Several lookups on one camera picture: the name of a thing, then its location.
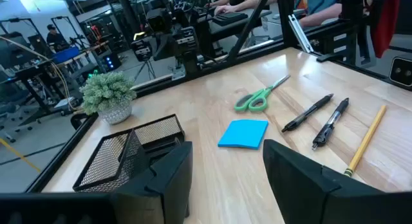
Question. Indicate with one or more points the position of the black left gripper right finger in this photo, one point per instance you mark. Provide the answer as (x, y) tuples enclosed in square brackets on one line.
[(299, 192)]

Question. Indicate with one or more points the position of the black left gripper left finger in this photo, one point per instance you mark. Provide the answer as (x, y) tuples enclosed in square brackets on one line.
[(167, 192)]

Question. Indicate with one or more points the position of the black mesh desk organizer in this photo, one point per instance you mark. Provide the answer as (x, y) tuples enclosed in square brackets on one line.
[(106, 156)]

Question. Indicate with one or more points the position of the black pen clear barrel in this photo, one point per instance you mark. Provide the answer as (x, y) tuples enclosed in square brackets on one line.
[(330, 124)]

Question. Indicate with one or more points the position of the slim black pen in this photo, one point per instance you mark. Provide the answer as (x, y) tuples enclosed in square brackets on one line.
[(305, 114)]

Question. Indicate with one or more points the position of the blue sticky note pad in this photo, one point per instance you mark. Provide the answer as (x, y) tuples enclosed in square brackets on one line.
[(243, 134)]

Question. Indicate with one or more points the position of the yellow pencil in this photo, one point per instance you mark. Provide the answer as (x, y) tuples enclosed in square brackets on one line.
[(365, 141)]

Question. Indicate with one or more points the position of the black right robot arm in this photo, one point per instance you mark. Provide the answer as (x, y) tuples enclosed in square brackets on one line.
[(191, 64)]

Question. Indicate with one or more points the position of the black keyboard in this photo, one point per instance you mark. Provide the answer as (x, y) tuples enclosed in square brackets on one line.
[(230, 18)]

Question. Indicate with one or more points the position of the person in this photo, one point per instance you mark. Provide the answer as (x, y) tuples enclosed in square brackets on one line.
[(322, 2), (56, 39), (235, 6)]

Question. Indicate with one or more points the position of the black computer blue lights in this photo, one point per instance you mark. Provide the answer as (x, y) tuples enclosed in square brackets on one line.
[(111, 61)]

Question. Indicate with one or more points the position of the potted artificial green plant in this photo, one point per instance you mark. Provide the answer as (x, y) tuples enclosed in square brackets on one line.
[(107, 95)]

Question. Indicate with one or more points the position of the blue bin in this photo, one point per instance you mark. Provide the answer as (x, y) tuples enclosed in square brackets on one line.
[(66, 55)]

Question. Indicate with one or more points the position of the silver aluminium bar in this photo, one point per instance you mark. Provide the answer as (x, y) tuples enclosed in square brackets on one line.
[(301, 34)]

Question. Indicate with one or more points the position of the red cloth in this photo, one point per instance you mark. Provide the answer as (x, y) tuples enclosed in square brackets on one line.
[(384, 24)]

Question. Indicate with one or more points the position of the black metal table frame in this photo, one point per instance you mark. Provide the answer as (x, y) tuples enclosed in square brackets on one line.
[(62, 153)]

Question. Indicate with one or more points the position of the black table-level camera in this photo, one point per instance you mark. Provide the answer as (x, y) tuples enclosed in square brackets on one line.
[(402, 71)]

